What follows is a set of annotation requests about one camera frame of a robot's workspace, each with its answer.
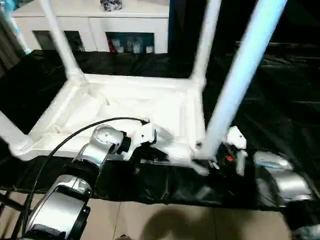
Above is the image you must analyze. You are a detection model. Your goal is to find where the white plastic table top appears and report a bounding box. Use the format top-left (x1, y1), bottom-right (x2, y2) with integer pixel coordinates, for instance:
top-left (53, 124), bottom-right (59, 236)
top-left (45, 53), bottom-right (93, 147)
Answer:
top-left (11, 73), bottom-right (210, 176)

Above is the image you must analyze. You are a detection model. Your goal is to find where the white plastic table leg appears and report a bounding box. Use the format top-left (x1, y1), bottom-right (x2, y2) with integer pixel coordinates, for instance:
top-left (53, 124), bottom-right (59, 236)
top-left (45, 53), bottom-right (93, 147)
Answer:
top-left (201, 0), bottom-right (288, 161)
top-left (188, 0), bottom-right (222, 85)
top-left (39, 0), bottom-right (87, 85)
top-left (0, 109), bottom-right (35, 161)

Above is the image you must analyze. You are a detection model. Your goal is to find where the black cloth mat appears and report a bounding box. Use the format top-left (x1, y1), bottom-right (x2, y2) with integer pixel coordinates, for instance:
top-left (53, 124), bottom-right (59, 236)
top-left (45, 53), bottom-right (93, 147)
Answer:
top-left (0, 48), bottom-right (320, 212)

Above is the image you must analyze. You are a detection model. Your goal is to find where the blue vertical panel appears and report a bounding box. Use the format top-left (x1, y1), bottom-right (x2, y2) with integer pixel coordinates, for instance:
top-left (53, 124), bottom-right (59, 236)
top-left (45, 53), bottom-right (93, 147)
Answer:
top-left (167, 0), bottom-right (176, 55)

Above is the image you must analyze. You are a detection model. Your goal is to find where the white cabinet with glass doors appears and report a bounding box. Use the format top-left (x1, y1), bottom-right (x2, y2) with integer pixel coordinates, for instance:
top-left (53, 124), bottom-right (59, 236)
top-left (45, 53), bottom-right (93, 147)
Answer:
top-left (11, 0), bottom-right (170, 55)

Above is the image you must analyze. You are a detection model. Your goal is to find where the black metal stand leg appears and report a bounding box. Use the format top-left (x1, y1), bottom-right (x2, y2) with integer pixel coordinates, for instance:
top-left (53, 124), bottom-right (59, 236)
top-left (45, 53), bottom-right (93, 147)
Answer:
top-left (0, 191), bottom-right (26, 213)

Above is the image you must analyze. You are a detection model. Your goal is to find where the dark crumpled bag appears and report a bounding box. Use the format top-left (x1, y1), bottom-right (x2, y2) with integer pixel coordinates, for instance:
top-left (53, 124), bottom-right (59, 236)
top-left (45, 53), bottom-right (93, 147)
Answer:
top-left (99, 0), bottom-right (125, 12)

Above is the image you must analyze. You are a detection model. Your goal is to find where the grey curtain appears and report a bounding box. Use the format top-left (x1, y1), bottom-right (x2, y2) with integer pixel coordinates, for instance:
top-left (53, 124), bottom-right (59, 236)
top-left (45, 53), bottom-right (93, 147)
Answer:
top-left (0, 14), bottom-right (26, 76)

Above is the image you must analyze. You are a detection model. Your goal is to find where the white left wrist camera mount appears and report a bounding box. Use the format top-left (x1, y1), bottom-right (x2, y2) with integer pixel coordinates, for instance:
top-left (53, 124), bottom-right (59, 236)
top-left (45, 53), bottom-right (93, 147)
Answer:
top-left (124, 122), bottom-right (159, 161)

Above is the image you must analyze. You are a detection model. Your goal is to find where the dark metal rail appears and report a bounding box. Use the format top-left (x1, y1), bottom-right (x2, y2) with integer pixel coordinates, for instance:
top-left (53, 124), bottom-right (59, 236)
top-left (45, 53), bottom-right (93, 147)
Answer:
top-left (234, 41), bottom-right (320, 50)

